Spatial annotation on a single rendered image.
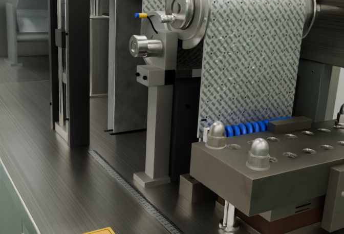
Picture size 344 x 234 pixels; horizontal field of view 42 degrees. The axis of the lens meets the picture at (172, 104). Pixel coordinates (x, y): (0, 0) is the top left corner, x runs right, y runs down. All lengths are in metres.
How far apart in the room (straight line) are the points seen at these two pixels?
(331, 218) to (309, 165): 0.11
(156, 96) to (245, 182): 0.27
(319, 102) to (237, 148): 0.33
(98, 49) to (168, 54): 0.70
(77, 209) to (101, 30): 0.80
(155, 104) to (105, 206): 0.21
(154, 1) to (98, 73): 0.58
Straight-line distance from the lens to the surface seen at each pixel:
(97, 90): 1.53
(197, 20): 0.78
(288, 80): 0.93
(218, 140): 0.74
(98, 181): 0.92
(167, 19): 0.80
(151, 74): 0.82
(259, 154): 0.68
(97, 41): 1.50
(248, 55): 0.84
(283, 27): 0.89
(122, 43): 1.13
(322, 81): 1.03
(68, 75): 1.04
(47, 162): 1.02
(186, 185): 0.85
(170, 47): 0.83
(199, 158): 0.75
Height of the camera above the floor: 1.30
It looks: 16 degrees down
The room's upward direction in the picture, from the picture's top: 3 degrees clockwise
